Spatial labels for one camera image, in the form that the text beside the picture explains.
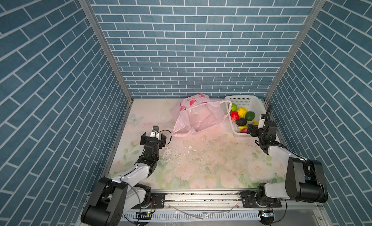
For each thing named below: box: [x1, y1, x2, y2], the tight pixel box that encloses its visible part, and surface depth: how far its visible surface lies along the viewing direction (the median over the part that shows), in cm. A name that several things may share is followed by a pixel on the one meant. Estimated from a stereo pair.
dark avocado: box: [235, 117, 248, 127], surface depth 104 cm
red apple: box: [230, 111, 240, 122], surface depth 104 cm
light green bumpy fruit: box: [230, 103, 238, 113], surface depth 110 cm
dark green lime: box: [245, 111, 256, 122], surface depth 107 cm
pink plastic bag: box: [172, 93, 233, 138], surface depth 95 cm
